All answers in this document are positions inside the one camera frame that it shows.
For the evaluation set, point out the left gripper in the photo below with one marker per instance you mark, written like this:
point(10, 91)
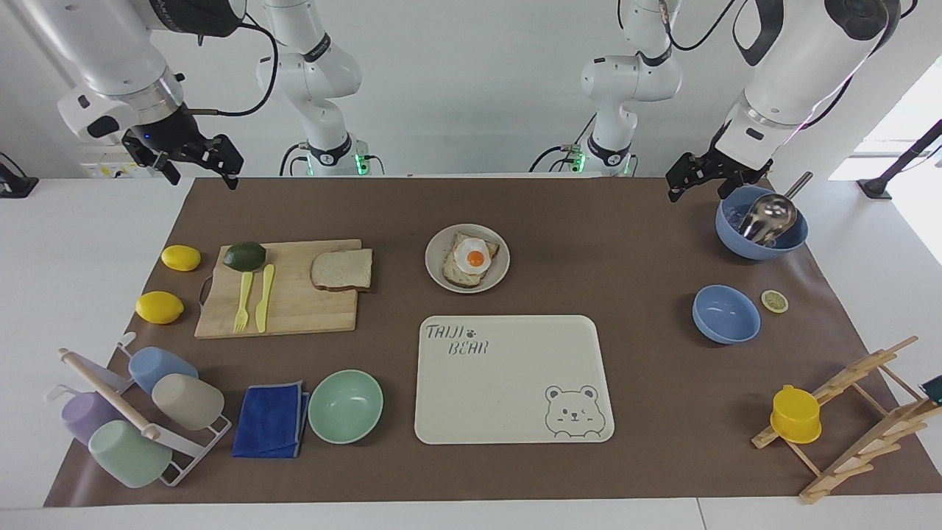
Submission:
point(751, 177)

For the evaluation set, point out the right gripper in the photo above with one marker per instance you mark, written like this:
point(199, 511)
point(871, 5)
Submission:
point(163, 134)

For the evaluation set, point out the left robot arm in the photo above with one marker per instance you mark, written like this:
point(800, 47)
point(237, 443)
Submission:
point(798, 66)

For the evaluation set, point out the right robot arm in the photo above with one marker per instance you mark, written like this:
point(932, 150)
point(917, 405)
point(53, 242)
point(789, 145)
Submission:
point(110, 51)

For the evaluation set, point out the white round plate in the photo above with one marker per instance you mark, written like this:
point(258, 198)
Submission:
point(438, 250)

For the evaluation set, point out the large blue bowl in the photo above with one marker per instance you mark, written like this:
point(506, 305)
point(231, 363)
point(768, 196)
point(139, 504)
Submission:
point(728, 232)

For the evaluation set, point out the metal ladle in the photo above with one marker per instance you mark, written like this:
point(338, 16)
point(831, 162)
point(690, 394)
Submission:
point(769, 213)

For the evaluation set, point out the yellow lemon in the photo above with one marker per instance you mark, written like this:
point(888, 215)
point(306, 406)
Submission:
point(159, 307)
point(181, 258)

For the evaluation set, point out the green avocado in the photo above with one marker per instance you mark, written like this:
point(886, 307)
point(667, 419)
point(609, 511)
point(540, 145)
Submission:
point(244, 256)

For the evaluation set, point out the small blue bowl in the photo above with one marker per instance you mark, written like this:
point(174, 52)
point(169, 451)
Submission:
point(725, 313)

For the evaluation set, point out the yellow-green plastic fork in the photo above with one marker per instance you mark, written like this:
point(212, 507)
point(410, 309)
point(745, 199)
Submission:
point(242, 309)

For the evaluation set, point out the yellow-green plastic knife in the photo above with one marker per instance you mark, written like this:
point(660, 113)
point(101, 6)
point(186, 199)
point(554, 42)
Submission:
point(263, 302)

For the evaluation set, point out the black stand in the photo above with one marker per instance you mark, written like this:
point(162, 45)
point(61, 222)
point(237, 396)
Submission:
point(901, 158)
point(15, 184)

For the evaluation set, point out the plain bread slice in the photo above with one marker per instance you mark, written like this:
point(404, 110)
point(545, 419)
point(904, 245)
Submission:
point(342, 269)

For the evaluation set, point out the wooden cutting board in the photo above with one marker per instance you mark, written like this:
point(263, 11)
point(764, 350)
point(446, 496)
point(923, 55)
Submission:
point(309, 313)

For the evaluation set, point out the blue plastic cup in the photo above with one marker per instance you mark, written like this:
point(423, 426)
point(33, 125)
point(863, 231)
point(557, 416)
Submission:
point(158, 364)

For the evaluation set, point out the beige plastic cup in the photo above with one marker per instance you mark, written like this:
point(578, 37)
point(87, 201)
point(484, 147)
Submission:
point(188, 401)

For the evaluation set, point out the fried egg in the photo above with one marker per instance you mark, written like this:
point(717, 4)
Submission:
point(472, 256)

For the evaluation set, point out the white cup rack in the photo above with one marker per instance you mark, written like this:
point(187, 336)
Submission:
point(110, 394)

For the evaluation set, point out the yellow plastic cup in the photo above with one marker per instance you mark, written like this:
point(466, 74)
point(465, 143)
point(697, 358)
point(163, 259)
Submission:
point(795, 412)

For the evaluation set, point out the toast with fried egg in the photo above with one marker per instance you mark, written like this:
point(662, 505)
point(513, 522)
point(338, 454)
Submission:
point(455, 274)

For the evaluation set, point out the blue folded cloth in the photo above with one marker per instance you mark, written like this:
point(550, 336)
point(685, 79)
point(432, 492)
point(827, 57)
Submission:
point(268, 423)

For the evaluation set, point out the purple plastic cup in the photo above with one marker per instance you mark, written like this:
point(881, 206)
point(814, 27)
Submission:
point(85, 416)

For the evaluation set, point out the cream tray with bear print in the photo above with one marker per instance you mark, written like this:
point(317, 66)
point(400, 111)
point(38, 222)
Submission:
point(508, 383)

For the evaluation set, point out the green bowl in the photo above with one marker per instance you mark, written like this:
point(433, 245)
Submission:
point(346, 406)

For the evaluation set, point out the green plastic cup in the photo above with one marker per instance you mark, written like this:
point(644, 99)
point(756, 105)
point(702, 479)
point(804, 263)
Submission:
point(129, 456)

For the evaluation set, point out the dark green object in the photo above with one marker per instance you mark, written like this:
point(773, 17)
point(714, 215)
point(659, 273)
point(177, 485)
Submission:
point(933, 389)

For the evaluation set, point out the wooden dish rack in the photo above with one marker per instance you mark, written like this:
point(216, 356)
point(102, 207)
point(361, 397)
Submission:
point(868, 442)

